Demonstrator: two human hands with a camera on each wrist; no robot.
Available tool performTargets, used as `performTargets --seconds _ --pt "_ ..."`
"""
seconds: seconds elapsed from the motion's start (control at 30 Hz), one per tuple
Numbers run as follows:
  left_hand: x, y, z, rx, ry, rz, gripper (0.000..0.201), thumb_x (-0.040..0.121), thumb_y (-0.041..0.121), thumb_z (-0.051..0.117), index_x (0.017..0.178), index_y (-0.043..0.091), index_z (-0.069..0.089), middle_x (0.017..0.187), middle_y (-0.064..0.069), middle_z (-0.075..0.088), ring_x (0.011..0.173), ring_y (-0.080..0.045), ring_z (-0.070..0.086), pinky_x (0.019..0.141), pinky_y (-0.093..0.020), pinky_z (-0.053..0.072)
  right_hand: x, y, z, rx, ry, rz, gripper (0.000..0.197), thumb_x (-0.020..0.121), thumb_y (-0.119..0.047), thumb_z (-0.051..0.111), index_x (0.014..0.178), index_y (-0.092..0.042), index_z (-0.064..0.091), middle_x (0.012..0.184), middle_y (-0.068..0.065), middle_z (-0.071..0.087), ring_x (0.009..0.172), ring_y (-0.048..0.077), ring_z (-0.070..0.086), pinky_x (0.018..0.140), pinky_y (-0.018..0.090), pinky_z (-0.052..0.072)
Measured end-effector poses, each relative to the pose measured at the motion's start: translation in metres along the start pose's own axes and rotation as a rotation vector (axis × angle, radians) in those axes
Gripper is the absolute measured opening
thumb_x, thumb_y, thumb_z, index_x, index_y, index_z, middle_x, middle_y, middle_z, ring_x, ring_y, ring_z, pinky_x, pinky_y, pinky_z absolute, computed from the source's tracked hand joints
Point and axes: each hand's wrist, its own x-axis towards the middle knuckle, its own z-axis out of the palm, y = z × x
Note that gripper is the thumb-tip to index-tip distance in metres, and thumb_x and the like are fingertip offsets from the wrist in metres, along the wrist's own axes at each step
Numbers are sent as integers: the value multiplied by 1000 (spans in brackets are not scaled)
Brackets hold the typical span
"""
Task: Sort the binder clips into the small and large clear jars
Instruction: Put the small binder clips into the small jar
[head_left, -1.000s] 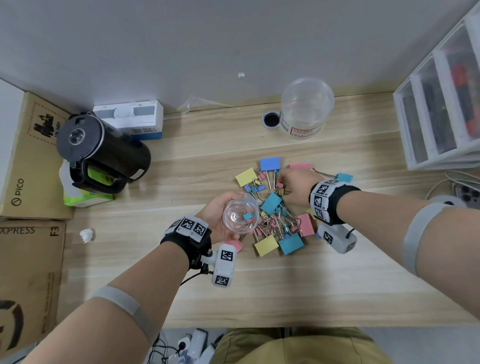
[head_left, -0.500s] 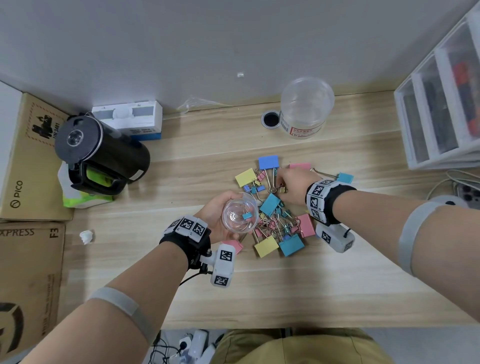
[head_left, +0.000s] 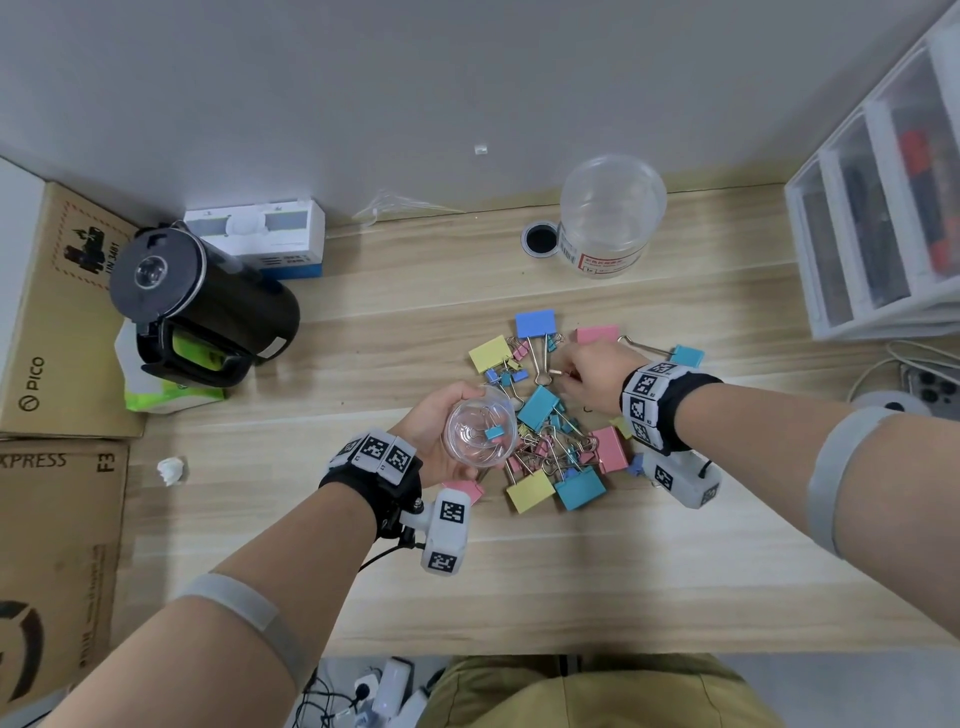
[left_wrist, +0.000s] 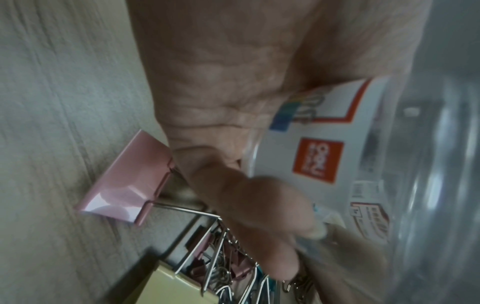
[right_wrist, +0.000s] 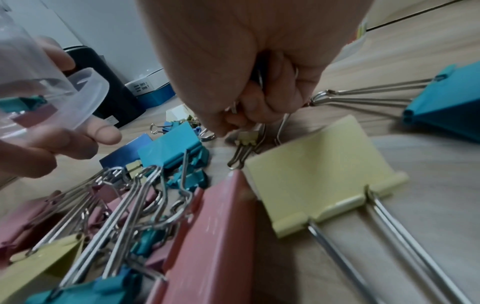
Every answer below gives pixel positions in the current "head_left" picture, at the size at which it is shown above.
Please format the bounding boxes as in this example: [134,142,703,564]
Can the grey desk cable grommet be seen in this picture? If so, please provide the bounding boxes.
[521,221,562,259]

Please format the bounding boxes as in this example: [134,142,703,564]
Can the person's right forearm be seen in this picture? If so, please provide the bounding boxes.
[678,382,960,646]

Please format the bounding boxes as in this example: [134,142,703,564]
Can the large clear plastic jar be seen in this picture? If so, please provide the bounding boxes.
[558,155,669,279]

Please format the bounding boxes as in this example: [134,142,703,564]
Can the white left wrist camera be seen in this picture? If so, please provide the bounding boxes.
[399,487,474,577]

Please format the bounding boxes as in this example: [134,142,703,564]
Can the person's right hand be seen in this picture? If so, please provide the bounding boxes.
[549,341,648,418]

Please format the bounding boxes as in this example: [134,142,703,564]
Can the black wristband with markers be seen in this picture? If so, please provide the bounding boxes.
[318,428,424,541]
[618,362,725,455]

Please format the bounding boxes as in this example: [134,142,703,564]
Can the black camera cable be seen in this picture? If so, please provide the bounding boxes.
[358,541,421,575]

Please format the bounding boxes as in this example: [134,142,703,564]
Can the large brown cardboard box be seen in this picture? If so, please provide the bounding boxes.
[0,438,130,706]

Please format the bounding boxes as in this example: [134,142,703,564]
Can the white cable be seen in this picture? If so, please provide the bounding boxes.
[847,341,960,406]

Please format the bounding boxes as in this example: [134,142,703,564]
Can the small brown cardboard box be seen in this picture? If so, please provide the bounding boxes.
[0,182,148,440]

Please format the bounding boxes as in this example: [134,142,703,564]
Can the white cabinet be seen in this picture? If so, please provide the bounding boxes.
[0,153,48,354]

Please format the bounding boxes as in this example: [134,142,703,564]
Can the green tissue pack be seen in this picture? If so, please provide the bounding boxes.
[113,318,226,415]

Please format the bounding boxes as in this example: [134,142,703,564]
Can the black electric kettle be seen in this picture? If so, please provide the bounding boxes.
[109,221,301,390]

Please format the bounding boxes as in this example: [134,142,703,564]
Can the pile of colourful binder clips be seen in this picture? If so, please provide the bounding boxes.
[468,308,706,515]

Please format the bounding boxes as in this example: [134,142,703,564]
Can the clear plastic wrapper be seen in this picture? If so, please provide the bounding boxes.
[352,188,466,223]

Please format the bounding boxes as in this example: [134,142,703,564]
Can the grey smartphone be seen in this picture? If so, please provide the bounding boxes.
[903,363,960,421]

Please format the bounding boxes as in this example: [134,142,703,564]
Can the large yellow binder clip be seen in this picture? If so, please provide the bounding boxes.
[468,335,526,374]

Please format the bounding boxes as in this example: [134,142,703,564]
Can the white game controller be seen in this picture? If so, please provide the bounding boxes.
[851,389,933,418]

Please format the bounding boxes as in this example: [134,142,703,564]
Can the black left wristband with markers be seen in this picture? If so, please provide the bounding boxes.
[318,428,424,541]

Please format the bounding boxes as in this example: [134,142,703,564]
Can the black right wristband with markers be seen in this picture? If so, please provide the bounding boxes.
[618,362,725,455]

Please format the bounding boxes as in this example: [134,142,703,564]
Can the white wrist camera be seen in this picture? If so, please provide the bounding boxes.
[641,449,723,510]
[399,487,474,577]

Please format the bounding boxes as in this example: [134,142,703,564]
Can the person's olive trousers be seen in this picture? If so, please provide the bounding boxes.
[416,653,785,728]

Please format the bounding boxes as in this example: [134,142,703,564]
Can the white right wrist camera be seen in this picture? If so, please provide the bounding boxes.
[641,449,723,510]

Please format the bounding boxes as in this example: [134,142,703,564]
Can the white and blue box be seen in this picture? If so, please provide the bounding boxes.
[183,198,326,281]

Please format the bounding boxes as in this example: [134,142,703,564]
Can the small clear plastic jar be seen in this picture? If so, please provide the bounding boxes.
[442,386,519,472]

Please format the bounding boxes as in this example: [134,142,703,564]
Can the person's left hand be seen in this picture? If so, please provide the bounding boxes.
[386,380,490,487]

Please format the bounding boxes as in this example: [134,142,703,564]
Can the white plastic drawer unit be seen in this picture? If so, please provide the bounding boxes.
[783,0,960,343]

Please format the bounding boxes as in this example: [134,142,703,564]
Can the person's left forearm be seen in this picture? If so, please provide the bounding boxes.
[44,479,380,728]

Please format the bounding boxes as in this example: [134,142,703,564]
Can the white power strip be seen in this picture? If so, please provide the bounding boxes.
[299,656,436,728]

